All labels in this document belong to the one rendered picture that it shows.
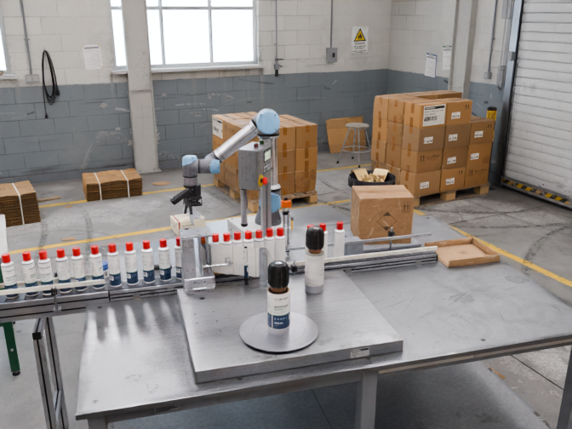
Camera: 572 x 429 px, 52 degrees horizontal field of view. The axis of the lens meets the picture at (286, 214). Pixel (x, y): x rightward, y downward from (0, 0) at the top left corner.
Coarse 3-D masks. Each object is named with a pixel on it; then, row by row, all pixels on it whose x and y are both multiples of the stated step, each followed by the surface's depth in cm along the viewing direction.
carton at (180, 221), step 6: (174, 216) 318; (180, 216) 318; (186, 216) 318; (198, 216) 318; (174, 222) 311; (180, 222) 310; (186, 222) 311; (198, 222) 314; (204, 222) 316; (174, 228) 313; (180, 228) 311
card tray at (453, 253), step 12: (444, 240) 327; (456, 240) 329; (468, 240) 331; (444, 252) 320; (456, 252) 320; (468, 252) 320; (480, 252) 320; (492, 252) 314; (444, 264) 305; (456, 264) 302; (468, 264) 304
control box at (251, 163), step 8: (248, 144) 280; (240, 152) 270; (248, 152) 269; (256, 152) 268; (240, 160) 271; (248, 160) 270; (256, 160) 269; (240, 168) 273; (248, 168) 271; (256, 168) 270; (240, 176) 274; (248, 176) 273; (256, 176) 271; (264, 176) 278; (240, 184) 275; (248, 184) 274; (256, 184) 273
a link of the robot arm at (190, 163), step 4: (184, 156) 307; (188, 156) 307; (192, 156) 307; (196, 156) 308; (184, 160) 305; (188, 160) 304; (192, 160) 305; (196, 160) 307; (184, 164) 306; (188, 164) 305; (192, 164) 305; (196, 164) 306; (184, 168) 306; (188, 168) 305; (192, 168) 306; (196, 168) 306; (184, 172) 307; (188, 172) 306; (192, 172) 307; (196, 172) 307; (184, 176) 308; (188, 176) 307; (192, 176) 307; (196, 176) 309
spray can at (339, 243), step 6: (336, 222) 292; (342, 222) 291; (336, 228) 292; (342, 228) 292; (336, 234) 292; (342, 234) 291; (336, 240) 292; (342, 240) 292; (336, 246) 293; (342, 246) 294; (336, 252) 294; (342, 252) 295
